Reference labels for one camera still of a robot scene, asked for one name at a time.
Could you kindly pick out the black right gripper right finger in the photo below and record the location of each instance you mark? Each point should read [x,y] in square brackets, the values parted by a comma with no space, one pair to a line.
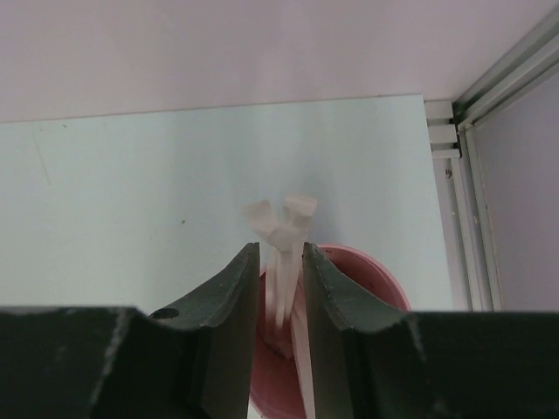
[372,360]

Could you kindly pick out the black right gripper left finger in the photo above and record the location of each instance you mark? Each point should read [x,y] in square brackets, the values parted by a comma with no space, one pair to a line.
[189,359]

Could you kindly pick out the pink cylindrical holder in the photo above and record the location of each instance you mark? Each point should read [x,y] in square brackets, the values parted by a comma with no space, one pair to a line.
[275,389]

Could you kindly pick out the white stirrer stick short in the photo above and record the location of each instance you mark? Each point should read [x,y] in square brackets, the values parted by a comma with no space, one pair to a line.
[302,358]

